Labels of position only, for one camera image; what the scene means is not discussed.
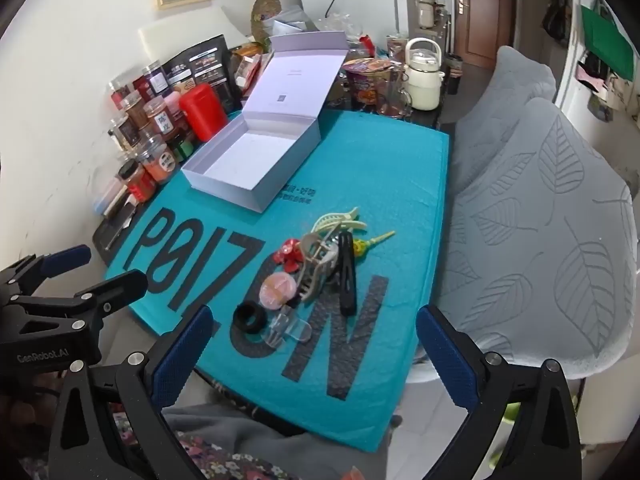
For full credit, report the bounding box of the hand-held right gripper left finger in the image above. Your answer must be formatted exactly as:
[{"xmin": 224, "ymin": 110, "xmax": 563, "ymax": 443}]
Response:
[{"xmin": 47, "ymin": 304, "xmax": 216, "ymax": 480}]

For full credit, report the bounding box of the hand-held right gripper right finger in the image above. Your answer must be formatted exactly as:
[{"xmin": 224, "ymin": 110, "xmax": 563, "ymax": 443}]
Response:
[{"xmin": 415, "ymin": 304, "xmax": 585, "ymax": 480}]

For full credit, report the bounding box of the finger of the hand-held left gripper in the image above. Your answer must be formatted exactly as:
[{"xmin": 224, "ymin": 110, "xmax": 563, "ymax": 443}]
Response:
[
  {"xmin": 0, "ymin": 268, "xmax": 150, "ymax": 334},
  {"xmin": 0, "ymin": 244, "xmax": 93, "ymax": 304}
]

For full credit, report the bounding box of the black hair band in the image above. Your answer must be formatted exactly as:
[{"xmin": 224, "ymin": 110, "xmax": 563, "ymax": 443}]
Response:
[{"xmin": 232, "ymin": 302, "xmax": 269, "ymax": 336}]

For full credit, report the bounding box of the clear hair claw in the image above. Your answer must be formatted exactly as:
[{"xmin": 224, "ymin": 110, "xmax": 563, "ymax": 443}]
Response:
[{"xmin": 260, "ymin": 305, "xmax": 313, "ymax": 349}]

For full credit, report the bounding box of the pink blush compact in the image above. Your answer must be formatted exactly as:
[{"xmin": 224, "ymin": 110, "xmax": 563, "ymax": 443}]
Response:
[{"xmin": 260, "ymin": 272, "xmax": 297, "ymax": 311}]

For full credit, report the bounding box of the black long hair clip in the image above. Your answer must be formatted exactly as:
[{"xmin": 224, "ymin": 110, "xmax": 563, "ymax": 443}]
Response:
[{"xmin": 336, "ymin": 232, "xmax": 359, "ymax": 317}]

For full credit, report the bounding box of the green lollipop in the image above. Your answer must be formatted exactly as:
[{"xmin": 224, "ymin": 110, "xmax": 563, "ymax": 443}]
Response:
[{"xmin": 350, "ymin": 230, "xmax": 396, "ymax": 259}]

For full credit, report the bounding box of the red fan-shaped hair clip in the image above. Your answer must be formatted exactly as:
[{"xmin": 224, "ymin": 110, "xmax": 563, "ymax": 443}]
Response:
[{"xmin": 279, "ymin": 239, "xmax": 306, "ymax": 274}]

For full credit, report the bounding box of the marbled beige hair claw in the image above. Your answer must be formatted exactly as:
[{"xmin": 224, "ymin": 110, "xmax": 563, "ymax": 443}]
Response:
[{"xmin": 297, "ymin": 230, "xmax": 346, "ymax": 304}]

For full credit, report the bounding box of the white gift box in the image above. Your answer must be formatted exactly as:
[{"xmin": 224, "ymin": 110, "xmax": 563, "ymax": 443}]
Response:
[{"xmin": 180, "ymin": 30, "xmax": 351, "ymax": 214}]

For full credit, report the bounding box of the cream hair claw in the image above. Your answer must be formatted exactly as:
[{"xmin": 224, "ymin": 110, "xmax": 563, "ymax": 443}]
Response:
[{"xmin": 312, "ymin": 205, "xmax": 368, "ymax": 234}]

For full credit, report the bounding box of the black flat box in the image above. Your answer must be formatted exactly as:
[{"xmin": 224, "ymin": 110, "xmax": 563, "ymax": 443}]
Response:
[{"xmin": 92, "ymin": 205, "xmax": 141, "ymax": 261}]

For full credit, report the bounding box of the person's grey floral clothing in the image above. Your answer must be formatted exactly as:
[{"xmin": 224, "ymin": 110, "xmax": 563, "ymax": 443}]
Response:
[{"xmin": 115, "ymin": 400, "xmax": 401, "ymax": 480}]

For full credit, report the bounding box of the row of spice jars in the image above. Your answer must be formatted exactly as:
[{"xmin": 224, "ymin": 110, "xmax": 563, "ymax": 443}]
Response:
[{"xmin": 92, "ymin": 60, "xmax": 188, "ymax": 207}]

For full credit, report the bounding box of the teal bubble mailer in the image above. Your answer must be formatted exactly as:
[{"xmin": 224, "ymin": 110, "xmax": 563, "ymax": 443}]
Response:
[{"xmin": 102, "ymin": 107, "xmax": 453, "ymax": 453}]

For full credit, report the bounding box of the grey leaf-pattern sofa cover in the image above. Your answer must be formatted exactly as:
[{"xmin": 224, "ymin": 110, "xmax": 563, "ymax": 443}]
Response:
[{"xmin": 440, "ymin": 45, "xmax": 634, "ymax": 386}]

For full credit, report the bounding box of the pink bottle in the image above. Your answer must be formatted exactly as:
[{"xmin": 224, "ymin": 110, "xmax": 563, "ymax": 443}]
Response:
[{"xmin": 165, "ymin": 87, "xmax": 189, "ymax": 131}]

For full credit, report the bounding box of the red canister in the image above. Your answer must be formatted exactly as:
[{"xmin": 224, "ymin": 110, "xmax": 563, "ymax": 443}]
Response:
[{"xmin": 179, "ymin": 83, "xmax": 230, "ymax": 144}]

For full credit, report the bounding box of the black snack bag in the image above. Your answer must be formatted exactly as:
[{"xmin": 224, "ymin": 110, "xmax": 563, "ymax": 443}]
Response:
[{"xmin": 160, "ymin": 34, "xmax": 242, "ymax": 113}]

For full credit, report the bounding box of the white board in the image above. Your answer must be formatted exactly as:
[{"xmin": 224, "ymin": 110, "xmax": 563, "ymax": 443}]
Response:
[{"xmin": 137, "ymin": 15, "xmax": 222, "ymax": 59}]

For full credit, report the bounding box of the red snack packet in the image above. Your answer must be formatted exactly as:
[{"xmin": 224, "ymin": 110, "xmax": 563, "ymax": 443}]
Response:
[{"xmin": 235, "ymin": 52, "xmax": 266, "ymax": 96}]

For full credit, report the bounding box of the glass mug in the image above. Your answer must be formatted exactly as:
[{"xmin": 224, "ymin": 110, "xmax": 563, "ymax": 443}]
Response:
[{"xmin": 377, "ymin": 67, "xmax": 416, "ymax": 117}]

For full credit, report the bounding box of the cream kettle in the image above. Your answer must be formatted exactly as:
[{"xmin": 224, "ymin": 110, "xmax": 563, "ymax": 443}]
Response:
[{"xmin": 402, "ymin": 37, "xmax": 446, "ymax": 111}]

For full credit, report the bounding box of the instant noodle cup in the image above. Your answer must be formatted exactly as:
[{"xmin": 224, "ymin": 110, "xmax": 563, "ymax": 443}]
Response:
[{"xmin": 342, "ymin": 57, "xmax": 396, "ymax": 111}]

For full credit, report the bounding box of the woven straw fan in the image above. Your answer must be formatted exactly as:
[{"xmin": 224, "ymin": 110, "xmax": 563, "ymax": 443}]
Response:
[{"xmin": 248, "ymin": 0, "xmax": 284, "ymax": 41}]

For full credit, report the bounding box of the clear plastic bag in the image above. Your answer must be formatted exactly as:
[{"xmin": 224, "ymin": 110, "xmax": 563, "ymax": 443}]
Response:
[{"xmin": 280, "ymin": 5, "xmax": 362, "ymax": 42}]

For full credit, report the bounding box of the brown door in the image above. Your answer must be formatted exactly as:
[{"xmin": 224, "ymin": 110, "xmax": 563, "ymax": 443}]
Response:
[{"xmin": 452, "ymin": 0, "xmax": 516, "ymax": 67}]

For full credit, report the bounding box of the white countertop appliance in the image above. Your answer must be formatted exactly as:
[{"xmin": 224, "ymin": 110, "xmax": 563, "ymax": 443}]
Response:
[{"xmin": 417, "ymin": 0, "xmax": 441, "ymax": 29}]

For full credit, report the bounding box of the dark hanging handbag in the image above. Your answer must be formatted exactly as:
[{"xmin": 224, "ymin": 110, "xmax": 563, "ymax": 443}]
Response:
[{"xmin": 542, "ymin": 0, "xmax": 571, "ymax": 41}]

